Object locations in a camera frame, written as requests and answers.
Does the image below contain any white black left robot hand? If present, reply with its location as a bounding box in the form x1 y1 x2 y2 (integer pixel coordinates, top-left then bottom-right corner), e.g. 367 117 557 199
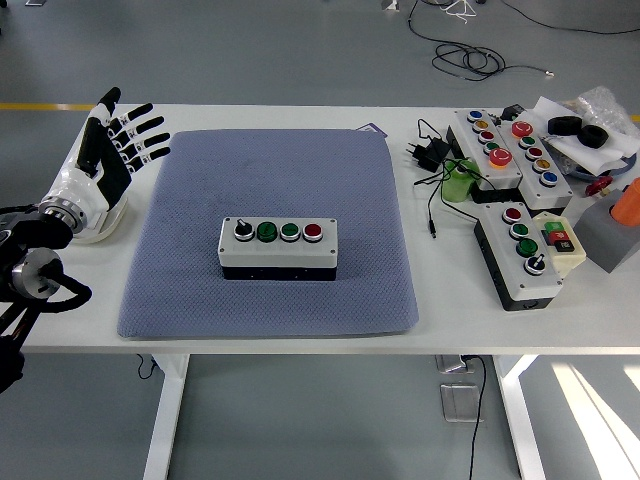
47 87 172 234

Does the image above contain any four-button control box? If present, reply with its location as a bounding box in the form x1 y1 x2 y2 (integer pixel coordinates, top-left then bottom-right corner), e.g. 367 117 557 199
473 201 565 312
217 216 339 282

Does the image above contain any five-button box lit red mushroom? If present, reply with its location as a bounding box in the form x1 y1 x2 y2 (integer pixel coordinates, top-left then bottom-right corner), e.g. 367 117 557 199
446 108 524 204

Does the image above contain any white oval dish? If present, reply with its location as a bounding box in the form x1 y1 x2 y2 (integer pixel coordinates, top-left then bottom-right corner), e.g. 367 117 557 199
74 197 129 245

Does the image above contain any blue-grey textured mat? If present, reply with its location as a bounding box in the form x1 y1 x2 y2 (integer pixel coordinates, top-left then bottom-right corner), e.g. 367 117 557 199
116 128 420 341

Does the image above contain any white table leg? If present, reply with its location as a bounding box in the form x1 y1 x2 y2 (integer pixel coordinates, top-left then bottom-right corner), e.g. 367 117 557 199
492 354 546 480
142 353 191 480

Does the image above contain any purple card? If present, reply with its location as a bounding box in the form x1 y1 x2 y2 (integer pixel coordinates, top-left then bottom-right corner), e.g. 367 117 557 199
354 122 389 140

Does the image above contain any black power adapter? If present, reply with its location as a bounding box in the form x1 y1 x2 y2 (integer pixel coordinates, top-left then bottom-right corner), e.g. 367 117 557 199
403 137 451 174

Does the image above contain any metal floor socket box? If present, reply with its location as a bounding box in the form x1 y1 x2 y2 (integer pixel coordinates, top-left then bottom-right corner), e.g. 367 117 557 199
439 382 485 424

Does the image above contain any red knob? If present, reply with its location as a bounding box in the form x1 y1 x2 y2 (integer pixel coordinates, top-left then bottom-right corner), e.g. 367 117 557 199
585 175 614 197

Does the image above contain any white foam sheet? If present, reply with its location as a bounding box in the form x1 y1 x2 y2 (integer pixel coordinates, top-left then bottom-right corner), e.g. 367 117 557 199
529 95 640 176

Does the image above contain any grey block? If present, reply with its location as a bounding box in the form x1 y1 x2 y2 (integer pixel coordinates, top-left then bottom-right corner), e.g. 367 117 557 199
572 187 640 274

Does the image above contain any clear bubble wrap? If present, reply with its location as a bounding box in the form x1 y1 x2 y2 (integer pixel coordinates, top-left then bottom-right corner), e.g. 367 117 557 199
559 85 640 146

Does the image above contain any orange cylinder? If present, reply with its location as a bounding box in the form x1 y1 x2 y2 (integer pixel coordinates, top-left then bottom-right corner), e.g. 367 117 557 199
609 177 640 226

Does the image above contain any blue-rimmed plate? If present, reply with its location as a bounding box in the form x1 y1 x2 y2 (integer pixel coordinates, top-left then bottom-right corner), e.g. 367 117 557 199
564 149 639 182

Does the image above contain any short black cable loop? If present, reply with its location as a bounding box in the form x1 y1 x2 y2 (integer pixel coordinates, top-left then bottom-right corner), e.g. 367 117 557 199
135 353 159 380

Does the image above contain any black adapter cord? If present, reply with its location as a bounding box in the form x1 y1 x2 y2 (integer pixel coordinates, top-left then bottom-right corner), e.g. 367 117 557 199
412 118 496 239

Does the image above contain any white floor cord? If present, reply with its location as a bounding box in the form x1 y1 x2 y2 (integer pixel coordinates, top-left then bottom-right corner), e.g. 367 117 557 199
438 0 480 24

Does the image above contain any black hanging cable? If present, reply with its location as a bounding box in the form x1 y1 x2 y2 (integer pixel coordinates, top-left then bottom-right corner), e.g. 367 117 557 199
462 354 489 480

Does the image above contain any black foam ring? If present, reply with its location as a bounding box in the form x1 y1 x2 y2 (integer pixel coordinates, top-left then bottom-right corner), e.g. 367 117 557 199
577 124 610 149
546 115 582 136

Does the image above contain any coiled black floor cable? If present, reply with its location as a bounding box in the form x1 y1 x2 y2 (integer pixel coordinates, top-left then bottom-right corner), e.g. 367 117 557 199
407 0 555 82

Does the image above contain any cream green-red switch box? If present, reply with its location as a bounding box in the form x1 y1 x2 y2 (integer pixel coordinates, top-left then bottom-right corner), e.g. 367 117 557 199
530 210 586 280

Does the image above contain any long black floor cable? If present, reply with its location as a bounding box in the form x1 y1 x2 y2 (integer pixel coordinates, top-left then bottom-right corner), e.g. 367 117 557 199
499 0 640 36

